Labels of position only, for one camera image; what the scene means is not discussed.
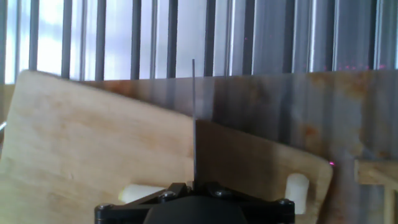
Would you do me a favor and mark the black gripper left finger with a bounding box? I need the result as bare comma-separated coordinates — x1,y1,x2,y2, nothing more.
95,183,195,224

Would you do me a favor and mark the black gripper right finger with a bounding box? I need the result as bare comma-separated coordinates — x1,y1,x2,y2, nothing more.
195,182,296,224

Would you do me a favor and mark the steel cleaver knife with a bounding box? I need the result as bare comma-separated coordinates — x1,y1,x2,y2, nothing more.
191,58,199,191

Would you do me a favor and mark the white scallion stalk piece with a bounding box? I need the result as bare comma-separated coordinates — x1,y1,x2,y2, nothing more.
118,183,168,205

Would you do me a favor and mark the short cut scallion piece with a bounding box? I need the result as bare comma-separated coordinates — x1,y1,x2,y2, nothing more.
284,172,310,215

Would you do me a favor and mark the wooden cutting board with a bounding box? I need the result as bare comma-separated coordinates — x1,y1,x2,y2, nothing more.
0,70,334,224

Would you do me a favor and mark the wooden peg knife rack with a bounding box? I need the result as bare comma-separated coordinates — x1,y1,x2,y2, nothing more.
354,159,398,224

